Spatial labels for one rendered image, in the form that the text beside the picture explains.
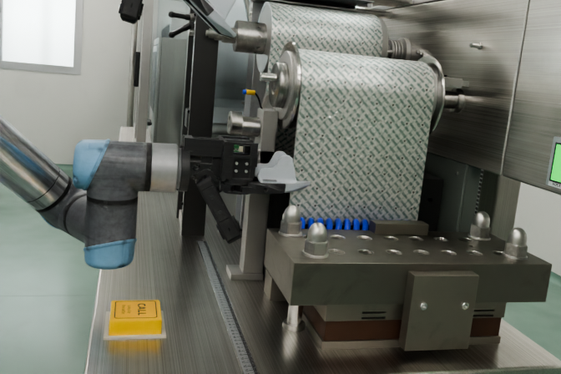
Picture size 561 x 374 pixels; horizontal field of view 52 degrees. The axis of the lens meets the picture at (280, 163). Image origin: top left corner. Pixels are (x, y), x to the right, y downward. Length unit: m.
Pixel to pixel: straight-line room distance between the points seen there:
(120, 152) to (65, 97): 5.64
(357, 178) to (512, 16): 0.36
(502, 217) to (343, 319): 0.57
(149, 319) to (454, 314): 0.42
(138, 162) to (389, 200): 0.43
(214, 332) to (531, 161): 0.53
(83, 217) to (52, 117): 5.62
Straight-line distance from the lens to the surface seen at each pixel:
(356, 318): 0.84
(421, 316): 0.84
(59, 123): 6.54
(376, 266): 0.81
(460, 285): 0.86
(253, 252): 1.05
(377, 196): 1.00
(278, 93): 0.95
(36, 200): 0.98
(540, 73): 0.95
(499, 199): 1.29
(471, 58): 1.10
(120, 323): 0.84
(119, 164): 0.87
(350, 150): 0.97
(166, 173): 0.87
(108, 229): 0.89
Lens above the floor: 1.28
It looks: 9 degrees down
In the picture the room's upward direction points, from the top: 5 degrees clockwise
